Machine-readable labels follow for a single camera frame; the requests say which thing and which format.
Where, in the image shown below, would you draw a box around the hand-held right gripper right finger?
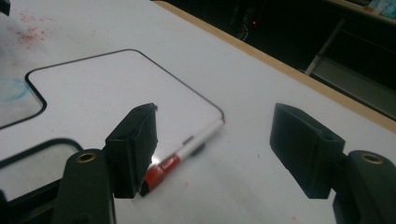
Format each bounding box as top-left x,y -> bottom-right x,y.
269,102 -> 347,200

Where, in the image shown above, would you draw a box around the white metal frame desk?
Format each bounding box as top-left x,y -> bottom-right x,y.
304,0 -> 396,120

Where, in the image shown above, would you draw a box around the white paddle whiteboard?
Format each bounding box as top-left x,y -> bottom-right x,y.
0,49 -> 226,200

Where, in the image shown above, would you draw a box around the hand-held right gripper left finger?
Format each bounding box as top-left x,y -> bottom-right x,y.
105,102 -> 159,200

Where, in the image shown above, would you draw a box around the pale blue box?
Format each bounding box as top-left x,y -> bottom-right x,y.
368,0 -> 396,20

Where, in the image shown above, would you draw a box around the white marker with red cap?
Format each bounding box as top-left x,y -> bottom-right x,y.
139,118 -> 226,198

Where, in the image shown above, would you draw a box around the dark device with red light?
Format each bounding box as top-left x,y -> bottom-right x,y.
236,6 -> 269,41

